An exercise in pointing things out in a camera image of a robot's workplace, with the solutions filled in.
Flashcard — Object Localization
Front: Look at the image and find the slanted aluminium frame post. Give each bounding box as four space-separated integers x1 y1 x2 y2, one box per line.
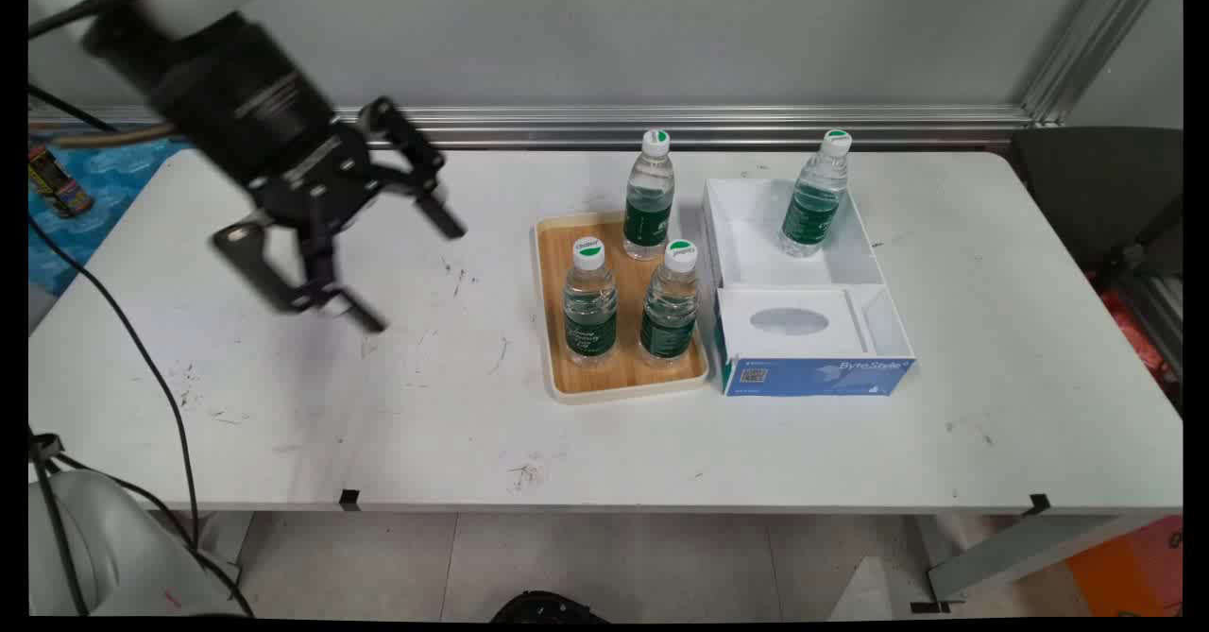
1020 0 1174 128

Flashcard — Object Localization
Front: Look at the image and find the blue bubble wrap sheet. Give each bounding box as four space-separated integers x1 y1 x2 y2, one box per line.
28 136 196 299

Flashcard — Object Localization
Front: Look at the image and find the horizontal aluminium frame rail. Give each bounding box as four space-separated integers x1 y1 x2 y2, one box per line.
28 105 1036 150

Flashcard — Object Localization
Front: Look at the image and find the low aluminium frame rail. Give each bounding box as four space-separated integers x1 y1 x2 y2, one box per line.
1119 271 1183 380

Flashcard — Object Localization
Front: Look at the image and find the black cable bundle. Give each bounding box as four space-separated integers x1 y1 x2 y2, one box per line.
28 432 204 617

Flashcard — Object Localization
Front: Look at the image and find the black chair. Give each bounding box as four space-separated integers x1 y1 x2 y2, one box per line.
1006 127 1183 281

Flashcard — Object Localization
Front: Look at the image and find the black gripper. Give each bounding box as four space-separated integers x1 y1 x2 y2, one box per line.
80 0 469 334

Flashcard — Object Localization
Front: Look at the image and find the red patterned bag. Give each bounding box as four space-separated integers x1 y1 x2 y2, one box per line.
1086 271 1183 408

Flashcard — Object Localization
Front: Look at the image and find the white and blue cardboard box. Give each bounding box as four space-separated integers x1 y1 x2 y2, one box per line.
704 177 916 398

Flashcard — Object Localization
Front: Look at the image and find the black round floor object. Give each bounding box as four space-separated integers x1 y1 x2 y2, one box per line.
490 591 611 623

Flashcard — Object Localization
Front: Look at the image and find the thin black cable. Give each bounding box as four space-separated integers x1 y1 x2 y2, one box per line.
28 214 256 617

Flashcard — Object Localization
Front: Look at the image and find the wooden tray with cream rim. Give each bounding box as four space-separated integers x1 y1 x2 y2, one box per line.
532 212 711 404

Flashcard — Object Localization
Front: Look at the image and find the thick black cable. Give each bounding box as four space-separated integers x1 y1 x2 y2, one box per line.
28 0 160 40

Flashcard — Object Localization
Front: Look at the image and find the green label water bottle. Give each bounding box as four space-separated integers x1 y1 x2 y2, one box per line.
563 238 619 368
639 239 701 368
779 129 853 258
622 129 676 261

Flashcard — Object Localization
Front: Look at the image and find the dark printed drink can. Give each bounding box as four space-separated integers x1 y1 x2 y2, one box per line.
28 145 95 219

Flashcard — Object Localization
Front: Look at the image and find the grey table leg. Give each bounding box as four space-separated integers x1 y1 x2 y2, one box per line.
911 513 1165 614

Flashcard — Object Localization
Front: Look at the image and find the orange box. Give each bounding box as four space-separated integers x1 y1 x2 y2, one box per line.
1067 516 1183 617

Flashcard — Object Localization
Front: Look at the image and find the short black cable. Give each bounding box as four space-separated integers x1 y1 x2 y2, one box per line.
28 84 121 134

